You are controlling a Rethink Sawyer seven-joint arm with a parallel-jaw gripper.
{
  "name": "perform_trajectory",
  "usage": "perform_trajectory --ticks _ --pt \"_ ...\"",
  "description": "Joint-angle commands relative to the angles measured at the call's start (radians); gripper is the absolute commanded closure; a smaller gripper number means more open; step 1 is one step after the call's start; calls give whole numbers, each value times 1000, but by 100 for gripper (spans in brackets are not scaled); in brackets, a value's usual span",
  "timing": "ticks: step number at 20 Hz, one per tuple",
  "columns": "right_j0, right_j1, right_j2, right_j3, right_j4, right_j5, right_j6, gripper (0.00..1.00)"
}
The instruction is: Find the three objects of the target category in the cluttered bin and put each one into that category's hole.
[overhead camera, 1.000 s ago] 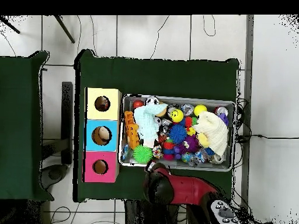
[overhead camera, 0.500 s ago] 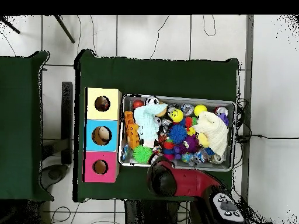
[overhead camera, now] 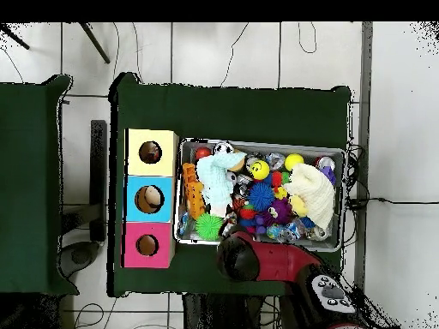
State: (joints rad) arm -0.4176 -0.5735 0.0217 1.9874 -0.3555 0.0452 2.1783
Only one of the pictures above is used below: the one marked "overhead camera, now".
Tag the green spiky rubber ball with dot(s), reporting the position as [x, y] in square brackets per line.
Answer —
[209, 227]

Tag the plain yellow ball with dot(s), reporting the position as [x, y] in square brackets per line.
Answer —
[294, 161]

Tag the wooden box with three holes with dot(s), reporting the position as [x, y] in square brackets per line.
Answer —
[161, 202]

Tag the black tripod leg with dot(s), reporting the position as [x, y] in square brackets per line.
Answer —
[94, 43]
[15, 37]

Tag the orange plastic toy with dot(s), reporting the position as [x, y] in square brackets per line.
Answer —
[192, 192]

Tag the colourful dotted cloth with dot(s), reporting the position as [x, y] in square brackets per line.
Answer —
[150, 153]

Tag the red ball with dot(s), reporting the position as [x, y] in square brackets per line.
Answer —
[202, 153]

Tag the yellow smiley face ball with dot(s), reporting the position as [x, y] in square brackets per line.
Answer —
[259, 169]

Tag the blue spiky rubber ball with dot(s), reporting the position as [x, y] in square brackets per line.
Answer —
[260, 197]

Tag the light blue muslin cloth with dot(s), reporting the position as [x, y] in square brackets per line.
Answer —
[214, 181]

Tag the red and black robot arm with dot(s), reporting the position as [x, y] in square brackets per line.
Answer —
[284, 260]

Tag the dark green table cloth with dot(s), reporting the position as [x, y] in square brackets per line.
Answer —
[240, 113]
[27, 171]

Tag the cream muslin cloth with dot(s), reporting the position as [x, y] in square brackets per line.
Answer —
[315, 195]

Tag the purple monster toy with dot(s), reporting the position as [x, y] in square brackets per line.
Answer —
[279, 210]

